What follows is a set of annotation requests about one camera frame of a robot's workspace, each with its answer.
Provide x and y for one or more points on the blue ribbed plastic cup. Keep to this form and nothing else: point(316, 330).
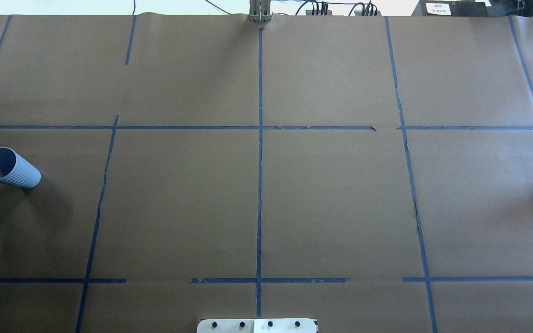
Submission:
point(17, 171)

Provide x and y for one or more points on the black box with white label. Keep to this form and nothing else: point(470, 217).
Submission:
point(451, 8)

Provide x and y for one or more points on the right black cable connector block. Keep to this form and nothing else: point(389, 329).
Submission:
point(365, 9)

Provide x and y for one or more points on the black cable connector block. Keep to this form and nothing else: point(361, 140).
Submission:
point(365, 9)
point(317, 8)

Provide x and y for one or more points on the aluminium frame post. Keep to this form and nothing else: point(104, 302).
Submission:
point(260, 11)

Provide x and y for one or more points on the left black cable connector block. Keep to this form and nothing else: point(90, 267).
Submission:
point(317, 8)

